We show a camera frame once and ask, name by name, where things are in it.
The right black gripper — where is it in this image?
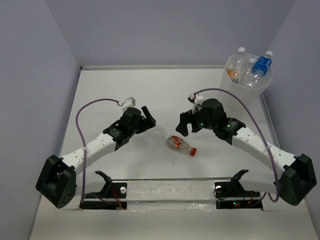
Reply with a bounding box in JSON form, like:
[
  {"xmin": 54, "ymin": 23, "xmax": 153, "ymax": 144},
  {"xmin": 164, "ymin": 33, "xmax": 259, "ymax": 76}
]
[{"xmin": 175, "ymin": 103, "xmax": 216, "ymax": 137}]

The clear crushed bottle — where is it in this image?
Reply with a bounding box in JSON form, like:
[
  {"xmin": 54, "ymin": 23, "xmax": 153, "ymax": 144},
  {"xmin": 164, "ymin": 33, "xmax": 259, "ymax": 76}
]
[{"xmin": 150, "ymin": 125, "xmax": 172, "ymax": 142}]

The red cap tea bottle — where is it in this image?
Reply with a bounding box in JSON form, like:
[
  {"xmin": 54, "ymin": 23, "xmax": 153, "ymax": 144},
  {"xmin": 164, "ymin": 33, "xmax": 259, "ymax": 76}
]
[{"xmin": 166, "ymin": 135, "xmax": 197, "ymax": 156}]

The orange juice bottle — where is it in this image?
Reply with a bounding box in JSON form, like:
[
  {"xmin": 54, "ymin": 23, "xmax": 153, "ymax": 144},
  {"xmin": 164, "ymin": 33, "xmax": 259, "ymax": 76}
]
[{"xmin": 226, "ymin": 64, "xmax": 238, "ymax": 84}]

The clear bottle white cap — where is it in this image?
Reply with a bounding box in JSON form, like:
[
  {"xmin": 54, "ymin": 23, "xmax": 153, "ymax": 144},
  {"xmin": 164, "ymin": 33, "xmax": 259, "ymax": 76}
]
[{"xmin": 240, "ymin": 58, "xmax": 259, "ymax": 89}]

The clear long bottle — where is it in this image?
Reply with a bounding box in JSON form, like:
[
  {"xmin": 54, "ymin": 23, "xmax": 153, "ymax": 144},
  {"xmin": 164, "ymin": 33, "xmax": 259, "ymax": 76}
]
[{"xmin": 233, "ymin": 47, "xmax": 246, "ymax": 84}]

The blue label water bottle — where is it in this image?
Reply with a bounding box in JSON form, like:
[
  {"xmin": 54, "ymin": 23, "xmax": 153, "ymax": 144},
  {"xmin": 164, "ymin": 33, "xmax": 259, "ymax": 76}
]
[{"xmin": 251, "ymin": 51, "xmax": 273, "ymax": 78}]

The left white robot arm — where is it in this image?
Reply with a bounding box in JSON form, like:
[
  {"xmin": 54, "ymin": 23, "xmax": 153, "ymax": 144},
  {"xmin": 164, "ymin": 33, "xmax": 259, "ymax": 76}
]
[{"xmin": 35, "ymin": 106, "xmax": 156, "ymax": 209}]

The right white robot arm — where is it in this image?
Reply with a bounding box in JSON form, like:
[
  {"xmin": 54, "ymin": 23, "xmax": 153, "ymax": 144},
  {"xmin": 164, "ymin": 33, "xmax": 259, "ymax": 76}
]
[{"xmin": 175, "ymin": 98, "xmax": 317, "ymax": 206}]

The white plastic bin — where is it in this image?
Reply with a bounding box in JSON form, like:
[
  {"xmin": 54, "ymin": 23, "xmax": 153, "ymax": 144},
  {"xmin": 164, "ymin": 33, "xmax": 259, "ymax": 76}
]
[{"xmin": 220, "ymin": 47, "xmax": 274, "ymax": 106}]

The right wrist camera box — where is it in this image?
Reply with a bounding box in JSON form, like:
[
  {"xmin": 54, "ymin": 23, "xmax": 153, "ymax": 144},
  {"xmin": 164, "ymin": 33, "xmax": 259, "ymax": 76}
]
[{"xmin": 188, "ymin": 93, "xmax": 205, "ymax": 114}]

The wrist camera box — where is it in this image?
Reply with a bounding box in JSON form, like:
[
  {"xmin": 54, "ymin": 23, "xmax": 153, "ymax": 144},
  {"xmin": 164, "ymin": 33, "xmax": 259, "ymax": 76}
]
[
  {"xmin": 121, "ymin": 97, "xmax": 136, "ymax": 112},
  {"xmin": 188, "ymin": 93, "xmax": 205, "ymax": 114}
]

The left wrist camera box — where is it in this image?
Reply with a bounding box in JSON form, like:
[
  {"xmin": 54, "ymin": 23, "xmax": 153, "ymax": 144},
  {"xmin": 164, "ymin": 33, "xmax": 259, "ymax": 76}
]
[{"xmin": 121, "ymin": 97, "xmax": 136, "ymax": 112}]

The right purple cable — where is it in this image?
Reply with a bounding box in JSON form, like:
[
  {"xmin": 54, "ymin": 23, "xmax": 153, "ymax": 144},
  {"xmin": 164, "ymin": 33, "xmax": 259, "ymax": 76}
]
[{"xmin": 188, "ymin": 87, "xmax": 280, "ymax": 203}]

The purple cable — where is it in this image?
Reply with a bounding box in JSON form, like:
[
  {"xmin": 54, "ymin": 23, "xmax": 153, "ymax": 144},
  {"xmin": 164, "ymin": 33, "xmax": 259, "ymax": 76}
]
[
  {"xmin": 188, "ymin": 87, "xmax": 280, "ymax": 203},
  {"xmin": 74, "ymin": 98, "xmax": 126, "ymax": 204}
]

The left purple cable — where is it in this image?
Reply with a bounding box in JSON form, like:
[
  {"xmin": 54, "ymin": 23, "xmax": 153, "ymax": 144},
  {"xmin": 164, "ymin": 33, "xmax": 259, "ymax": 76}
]
[{"xmin": 74, "ymin": 98, "xmax": 126, "ymax": 204}]

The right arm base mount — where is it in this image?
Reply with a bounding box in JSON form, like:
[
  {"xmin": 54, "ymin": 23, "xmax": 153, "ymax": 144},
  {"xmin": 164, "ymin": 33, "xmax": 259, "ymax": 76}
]
[{"xmin": 213, "ymin": 169, "xmax": 263, "ymax": 210}]

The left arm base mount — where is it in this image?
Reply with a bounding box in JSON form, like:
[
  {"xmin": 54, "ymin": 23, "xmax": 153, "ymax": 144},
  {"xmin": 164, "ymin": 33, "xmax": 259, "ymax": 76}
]
[{"xmin": 79, "ymin": 170, "xmax": 128, "ymax": 210}]

